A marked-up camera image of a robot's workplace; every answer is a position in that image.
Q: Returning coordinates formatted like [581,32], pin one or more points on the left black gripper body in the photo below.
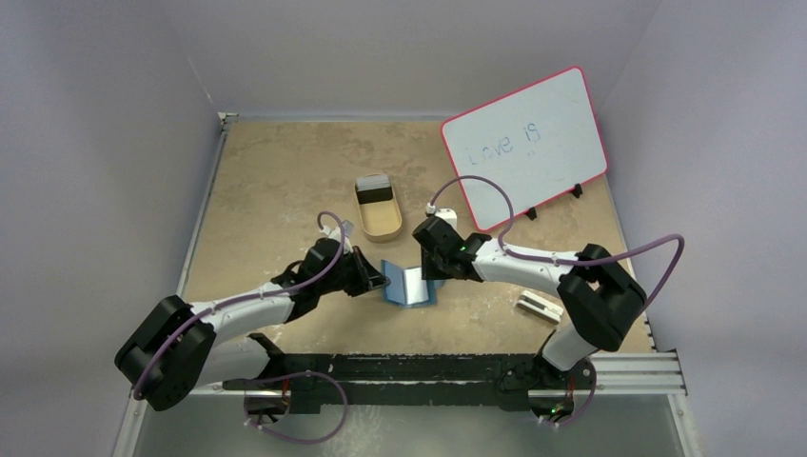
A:
[346,277]

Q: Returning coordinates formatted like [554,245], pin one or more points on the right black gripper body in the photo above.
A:
[431,258]

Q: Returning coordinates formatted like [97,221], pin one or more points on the blue card holder wallet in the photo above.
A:
[407,288]

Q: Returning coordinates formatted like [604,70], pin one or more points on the tan oval tray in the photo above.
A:
[380,215]

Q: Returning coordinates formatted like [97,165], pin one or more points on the credit cards stack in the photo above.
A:
[372,182]

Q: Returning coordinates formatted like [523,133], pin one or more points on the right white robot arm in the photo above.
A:
[601,299]

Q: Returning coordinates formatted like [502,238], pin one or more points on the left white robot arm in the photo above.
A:
[165,357]

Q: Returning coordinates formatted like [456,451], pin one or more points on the white black eraser block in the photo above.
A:
[539,306]

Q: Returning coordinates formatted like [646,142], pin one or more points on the pink framed whiteboard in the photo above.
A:
[526,148]

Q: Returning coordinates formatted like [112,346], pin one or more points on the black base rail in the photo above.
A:
[512,382]

